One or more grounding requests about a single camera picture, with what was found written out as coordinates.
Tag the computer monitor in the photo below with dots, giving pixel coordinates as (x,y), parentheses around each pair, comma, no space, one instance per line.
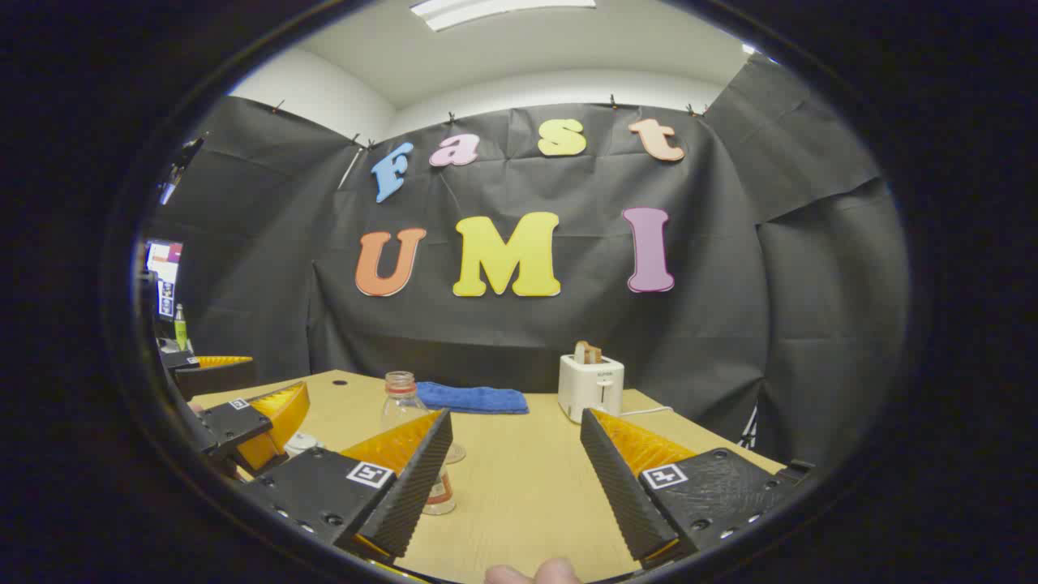
(165,276)

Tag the white toaster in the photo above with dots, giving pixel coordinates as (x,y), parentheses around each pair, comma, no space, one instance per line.
(590,389)

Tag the clear plastic water bottle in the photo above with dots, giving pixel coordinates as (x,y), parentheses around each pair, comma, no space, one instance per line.
(401,405)

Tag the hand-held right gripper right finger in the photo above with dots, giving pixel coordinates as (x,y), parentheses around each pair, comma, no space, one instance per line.
(620,495)

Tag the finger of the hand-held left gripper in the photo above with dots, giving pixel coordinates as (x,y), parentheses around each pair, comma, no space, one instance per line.
(235,422)
(215,380)

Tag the blue folded towel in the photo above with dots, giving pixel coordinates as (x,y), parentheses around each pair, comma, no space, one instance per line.
(470,397)

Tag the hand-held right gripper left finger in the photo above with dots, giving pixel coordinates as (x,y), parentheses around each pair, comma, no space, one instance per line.
(413,487)

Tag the bread slice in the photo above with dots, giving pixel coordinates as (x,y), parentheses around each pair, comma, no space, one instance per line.
(588,353)

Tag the green drink bottle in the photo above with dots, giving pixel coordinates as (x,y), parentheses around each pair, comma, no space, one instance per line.
(180,328)

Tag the ceiling light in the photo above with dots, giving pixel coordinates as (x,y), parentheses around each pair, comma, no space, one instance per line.
(486,10)

